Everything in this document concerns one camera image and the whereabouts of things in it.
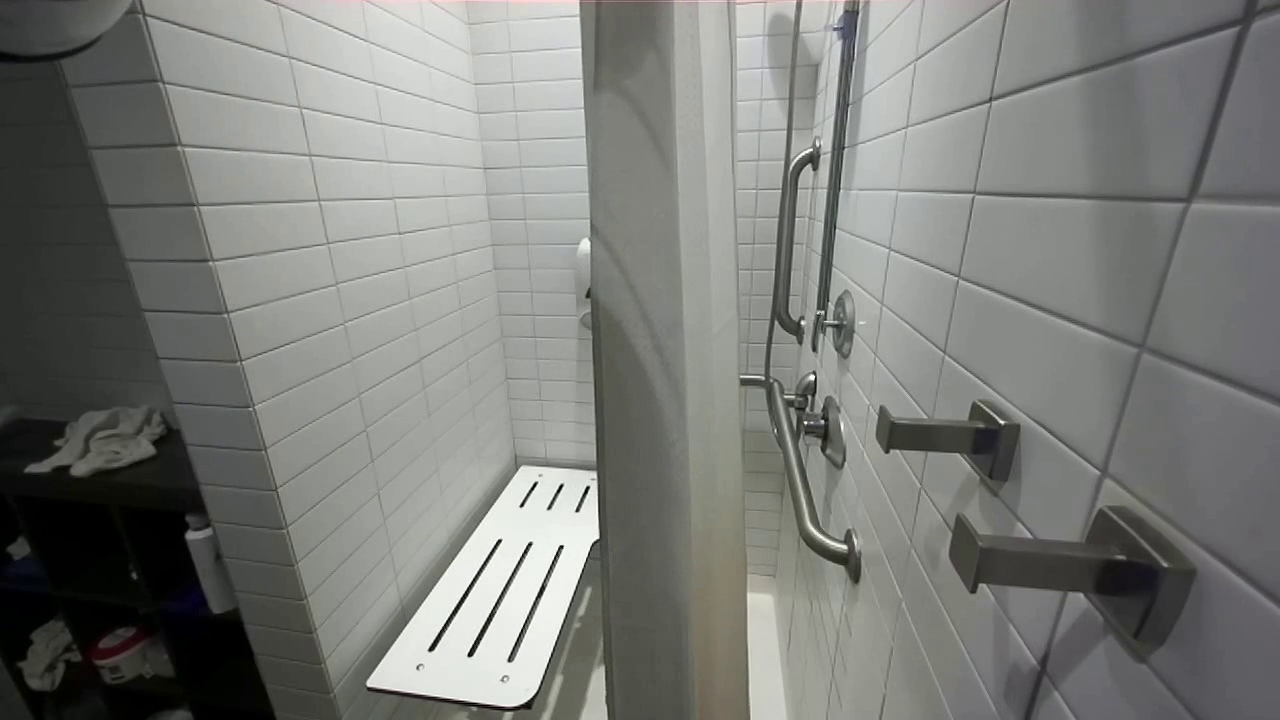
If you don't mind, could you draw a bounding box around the white shower curtain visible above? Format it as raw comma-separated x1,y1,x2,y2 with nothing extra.
577,0,752,720

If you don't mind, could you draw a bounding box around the short vertical metal grab bar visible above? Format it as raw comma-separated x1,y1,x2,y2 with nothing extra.
768,134,828,346

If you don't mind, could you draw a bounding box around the metal shower valve with lever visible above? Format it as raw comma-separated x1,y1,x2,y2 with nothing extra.
783,366,851,473

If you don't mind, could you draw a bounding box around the round metal shower valve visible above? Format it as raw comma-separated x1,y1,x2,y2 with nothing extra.
817,283,862,362

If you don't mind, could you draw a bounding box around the long angled metal grab bar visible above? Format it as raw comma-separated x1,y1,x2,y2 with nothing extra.
740,372,867,589

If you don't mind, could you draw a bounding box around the tall metal shower slide bar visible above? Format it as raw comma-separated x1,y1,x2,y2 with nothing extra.
808,0,867,355

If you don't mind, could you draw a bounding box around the white slotted shower bench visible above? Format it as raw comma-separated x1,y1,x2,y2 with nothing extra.
366,458,605,716

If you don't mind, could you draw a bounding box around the white plastic bottle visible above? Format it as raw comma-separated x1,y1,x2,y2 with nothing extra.
182,507,246,619

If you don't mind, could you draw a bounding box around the crumpled white towel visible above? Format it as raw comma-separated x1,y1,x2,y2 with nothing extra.
22,403,174,480

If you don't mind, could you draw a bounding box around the dark cubby shelf unit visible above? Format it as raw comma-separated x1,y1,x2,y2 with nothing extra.
0,410,282,720

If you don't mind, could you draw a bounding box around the red and white container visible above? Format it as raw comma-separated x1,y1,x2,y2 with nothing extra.
90,619,182,686

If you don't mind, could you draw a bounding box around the small white cloth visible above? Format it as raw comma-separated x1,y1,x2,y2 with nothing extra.
13,610,90,694

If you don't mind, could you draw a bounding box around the small square metal wall hook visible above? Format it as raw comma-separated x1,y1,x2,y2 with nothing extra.
871,396,1024,488

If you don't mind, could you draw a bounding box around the large square metal wall hook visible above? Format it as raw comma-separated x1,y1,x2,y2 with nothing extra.
943,498,1202,659

